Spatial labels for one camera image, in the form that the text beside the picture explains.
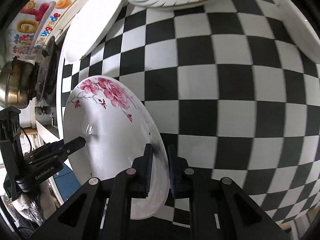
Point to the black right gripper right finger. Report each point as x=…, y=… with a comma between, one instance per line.
x=204, y=200

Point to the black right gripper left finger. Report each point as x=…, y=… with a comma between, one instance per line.
x=131, y=183

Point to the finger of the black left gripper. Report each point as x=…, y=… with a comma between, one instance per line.
x=63, y=150

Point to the white plate pink flowers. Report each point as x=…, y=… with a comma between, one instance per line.
x=116, y=127

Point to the black gas stove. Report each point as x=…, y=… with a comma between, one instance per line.
x=47, y=76

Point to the steel pot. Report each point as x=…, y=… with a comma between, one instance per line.
x=18, y=81

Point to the plain white plate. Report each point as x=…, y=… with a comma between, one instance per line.
x=89, y=27

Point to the black white checkered tablecloth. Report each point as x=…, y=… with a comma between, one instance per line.
x=227, y=86

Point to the white plate right edge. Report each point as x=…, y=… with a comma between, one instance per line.
x=300, y=30

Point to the colourful wall sticker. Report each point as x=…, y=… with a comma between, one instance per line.
x=30, y=29

